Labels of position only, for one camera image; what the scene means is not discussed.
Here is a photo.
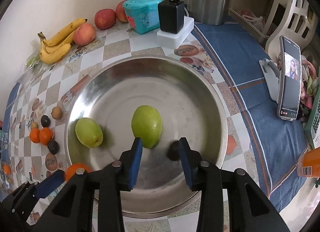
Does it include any pale red apple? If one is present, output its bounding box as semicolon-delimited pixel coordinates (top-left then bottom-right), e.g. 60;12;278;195
73;23;97;46

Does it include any teal plastic box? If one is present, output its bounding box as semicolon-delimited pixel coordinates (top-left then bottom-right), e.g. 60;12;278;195
122;0;162;34

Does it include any pink clothes pile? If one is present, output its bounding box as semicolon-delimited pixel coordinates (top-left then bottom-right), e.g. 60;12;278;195
300;52;320;109

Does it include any smartphone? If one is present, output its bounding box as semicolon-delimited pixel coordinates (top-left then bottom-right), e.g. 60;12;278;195
276;35;302;122

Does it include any yellow banana bunch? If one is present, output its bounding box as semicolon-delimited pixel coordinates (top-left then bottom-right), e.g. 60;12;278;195
37;18;88;65

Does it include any grey phone stand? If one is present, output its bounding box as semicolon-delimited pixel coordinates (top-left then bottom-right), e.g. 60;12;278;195
258;58;284;103

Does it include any white power strip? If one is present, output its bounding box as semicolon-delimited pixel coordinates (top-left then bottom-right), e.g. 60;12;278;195
156;17;195;48

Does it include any black charger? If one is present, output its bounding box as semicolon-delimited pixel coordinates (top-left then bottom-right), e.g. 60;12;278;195
157;0;185;34

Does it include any steel basin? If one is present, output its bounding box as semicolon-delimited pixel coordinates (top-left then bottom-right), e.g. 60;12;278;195
64;56;228;219

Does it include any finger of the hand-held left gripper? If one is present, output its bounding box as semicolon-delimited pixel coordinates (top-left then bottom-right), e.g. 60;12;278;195
11;169;65;214

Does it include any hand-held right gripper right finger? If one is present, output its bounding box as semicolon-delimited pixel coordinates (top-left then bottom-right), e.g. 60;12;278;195
178;137;292;232

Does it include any white plastic chair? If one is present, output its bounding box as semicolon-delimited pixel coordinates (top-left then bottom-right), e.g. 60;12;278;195
265;0;320;55

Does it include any white plastic bag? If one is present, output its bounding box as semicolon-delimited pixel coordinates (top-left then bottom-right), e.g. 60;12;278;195
241;10;265;33

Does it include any green oval fruit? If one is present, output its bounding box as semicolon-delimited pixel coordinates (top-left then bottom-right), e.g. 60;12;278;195
131;105;163;149
75;117;103;148

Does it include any orange packet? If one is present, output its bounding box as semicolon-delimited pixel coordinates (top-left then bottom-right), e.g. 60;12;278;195
297;147;320;178

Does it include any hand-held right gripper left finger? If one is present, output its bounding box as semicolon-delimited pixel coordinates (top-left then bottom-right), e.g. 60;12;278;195
32;137;143;232

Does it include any clear plastic box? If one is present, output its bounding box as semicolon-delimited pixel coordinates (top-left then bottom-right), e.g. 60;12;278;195
0;158;15;192

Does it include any printed checkered tablecloth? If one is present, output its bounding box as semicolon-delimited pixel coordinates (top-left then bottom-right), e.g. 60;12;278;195
0;20;253;232

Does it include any clear plastic fruit package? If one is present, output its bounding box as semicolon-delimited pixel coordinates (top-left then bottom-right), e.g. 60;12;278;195
24;52;43;70

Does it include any green calculator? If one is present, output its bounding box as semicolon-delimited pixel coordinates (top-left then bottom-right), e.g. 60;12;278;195
304;90;320;149

